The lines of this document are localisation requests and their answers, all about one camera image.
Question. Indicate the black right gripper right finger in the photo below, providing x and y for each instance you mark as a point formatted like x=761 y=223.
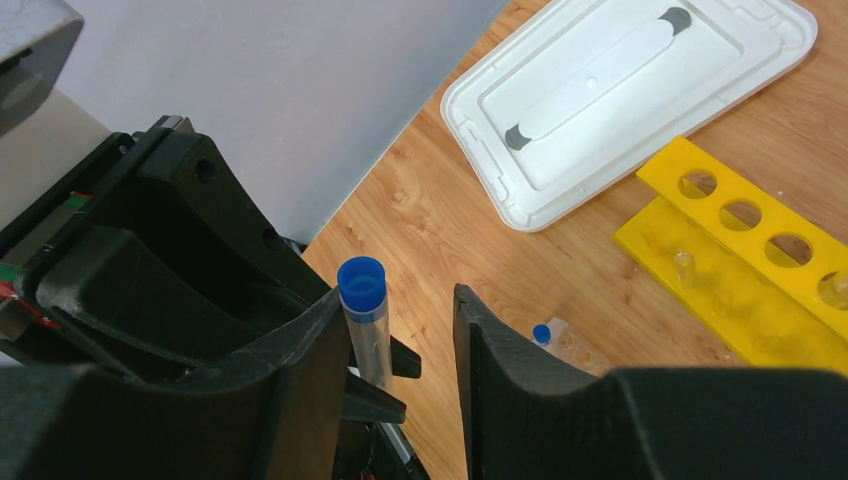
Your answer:
x=530 y=415

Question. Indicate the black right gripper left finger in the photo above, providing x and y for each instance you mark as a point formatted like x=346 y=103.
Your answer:
x=269 y=410

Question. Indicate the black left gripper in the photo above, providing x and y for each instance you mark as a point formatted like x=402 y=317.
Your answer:
x=183 y=271

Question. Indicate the blue capped tube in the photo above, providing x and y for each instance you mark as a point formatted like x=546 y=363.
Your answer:
x=363 y=292
x=542 y=335

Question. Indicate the yellow test tube rack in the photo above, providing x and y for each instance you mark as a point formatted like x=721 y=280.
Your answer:
x=759 y=262

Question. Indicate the clear glass test tube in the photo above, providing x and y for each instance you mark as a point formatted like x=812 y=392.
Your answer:
x=833 y=290

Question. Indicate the clear well plate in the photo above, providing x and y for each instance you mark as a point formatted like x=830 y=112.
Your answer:
x=568 y=345

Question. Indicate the white plastic box lid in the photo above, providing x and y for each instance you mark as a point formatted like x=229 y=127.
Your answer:
x=585 y=92

